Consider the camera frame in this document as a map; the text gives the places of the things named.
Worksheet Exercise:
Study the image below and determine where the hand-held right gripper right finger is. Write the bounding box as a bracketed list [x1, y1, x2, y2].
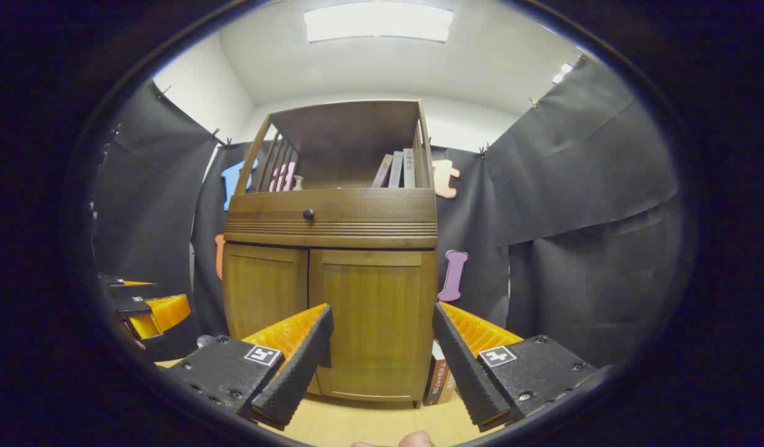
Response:
[432, 302, 600, 433]

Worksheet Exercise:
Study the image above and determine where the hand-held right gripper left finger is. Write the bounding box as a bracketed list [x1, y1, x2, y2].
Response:
[168, 303, 335, 431]

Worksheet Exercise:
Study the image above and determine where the wooden shoe cabinet door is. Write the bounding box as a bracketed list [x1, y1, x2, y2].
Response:
[308, 248, 438, 404]
[222, 243, 310, 348]

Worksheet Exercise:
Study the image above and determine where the wooden double-door shoe cabinet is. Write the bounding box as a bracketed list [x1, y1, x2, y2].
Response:
[222, 99, 439, 409]

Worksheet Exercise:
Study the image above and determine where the wooden cabinet drawer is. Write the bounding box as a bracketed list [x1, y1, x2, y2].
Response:
[224, 188, 439, 250]

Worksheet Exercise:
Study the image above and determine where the brown book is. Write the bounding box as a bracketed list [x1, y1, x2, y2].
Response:
[423, 340, 446, 407]
[438, 366, 458, 405]

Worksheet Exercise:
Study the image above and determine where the grey book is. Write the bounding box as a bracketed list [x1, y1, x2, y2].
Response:
[388, 151, 406, 189]

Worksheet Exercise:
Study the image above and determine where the pink book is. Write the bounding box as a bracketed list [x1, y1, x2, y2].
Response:
[372, 154, 394, 189]

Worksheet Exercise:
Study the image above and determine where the black backdrop cloth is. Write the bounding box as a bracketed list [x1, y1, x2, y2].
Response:
[90, 56, 687, 373]

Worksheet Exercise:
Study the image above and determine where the rectangular ceiling light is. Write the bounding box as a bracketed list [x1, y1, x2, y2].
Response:
[304, 2, 455, 43]

